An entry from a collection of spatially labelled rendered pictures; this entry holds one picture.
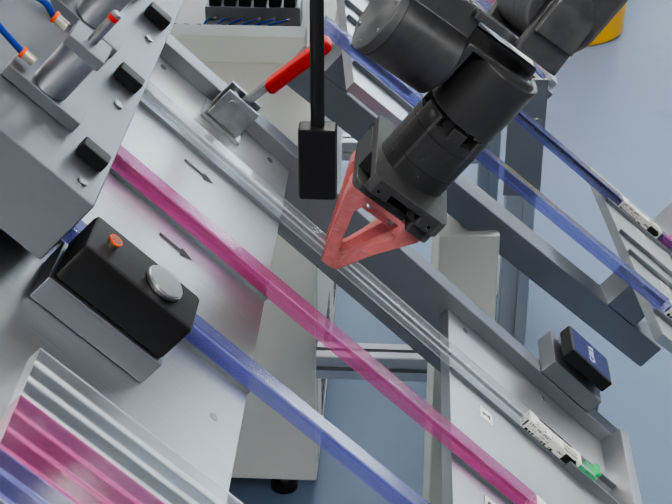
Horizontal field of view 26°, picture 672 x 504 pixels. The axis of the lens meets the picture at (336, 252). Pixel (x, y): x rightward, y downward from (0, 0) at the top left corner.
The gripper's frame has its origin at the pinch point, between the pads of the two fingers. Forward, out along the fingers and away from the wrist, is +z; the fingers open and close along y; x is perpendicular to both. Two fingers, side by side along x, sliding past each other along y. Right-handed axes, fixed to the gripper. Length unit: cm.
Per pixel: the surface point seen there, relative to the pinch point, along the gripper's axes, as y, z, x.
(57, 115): 22.7, -8.2, -24.2
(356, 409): -112, 78, 58
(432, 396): -27.5, 20.7, 26.9
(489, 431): 5.1, 2.4, 17.2
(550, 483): 5.2, 3.1, 24.0
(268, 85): -5.6, -5.4, -11.0
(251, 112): -5.3, -2.9, -10.7
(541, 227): -181, 56, 87
